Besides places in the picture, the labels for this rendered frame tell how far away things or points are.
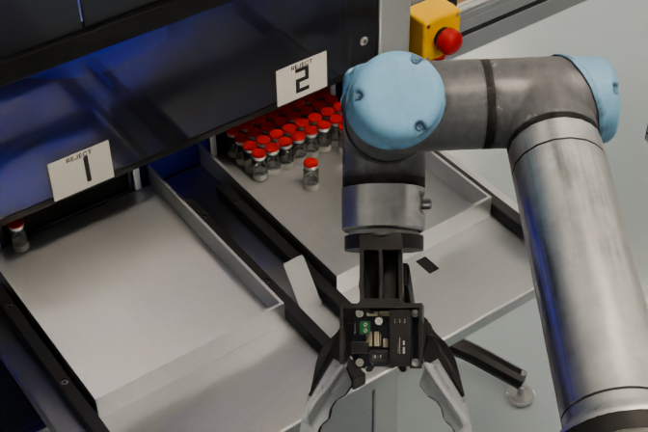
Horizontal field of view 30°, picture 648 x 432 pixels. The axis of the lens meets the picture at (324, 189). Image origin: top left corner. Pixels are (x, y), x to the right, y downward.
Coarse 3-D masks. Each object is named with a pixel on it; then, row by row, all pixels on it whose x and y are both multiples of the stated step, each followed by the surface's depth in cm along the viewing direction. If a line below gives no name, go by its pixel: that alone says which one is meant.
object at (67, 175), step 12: (108, 144) 154; (72, 156) 151; (84, 156) 152; (96, 156) 153; (108, 156) 155; (48, 168) 150; (60, 168) 151; (72, 168) 152; (84, 168) 153; (96, 168) 154; (108, 168) 156; (60, 180) 152; (72, 180) 153; (84, 180) 154; (96, 180) 156; (60, 192) 153; (72, 192) 154
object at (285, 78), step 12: (312, 60) 167; (324, 60) 169; (276, 72) 164; (288, 72) 166; (300, 72) 167; (312, 72) 169; (324, 72) 170; (276, 84) 166; (288, 84) 167; (300, 84) 168; (312, 84) 170; (324, 84) 171; (288, 96) 168; (300, 96) 170
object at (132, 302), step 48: (144, 192) 171; (48, 240) 164; (96, 240) 164; (144, 240) 163; (192, 240) 163; (48, 288) 157; (96, 288) 156; (144, 288) 156; (192, 288) 156; (240, 288) 156; (48, 336) 146; (96, 336) 150; (144, 336) 150; (192, 336) 150; (240, 336) 148; (96, 384) 144; (144, 384) 142
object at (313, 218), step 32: (224, 160) 177; (320, 160) 176; (256, 192) 171; (288, 192) 171; (320, 192) 171; (448, 192) 170; (480, 192) 165; (288, 224) 166; (320, 224) 165; (448, 224) 161; (320, 256) 160; (352, 256) 160
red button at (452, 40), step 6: (444, 30) 178; (450, 30) 178; (456, 30) 178; (444, 36) 178; (450, 36) 177; (456, 36) 178; (438, 42) 178; (444, 42) 178; (450, 42) 178; (456, 42) 178; (462, 42) 180; (438, 48) 179; (444, 48) 178; (450, 48) 178; (456, 48) 179; (444, 54) 179; (450, 54) 179
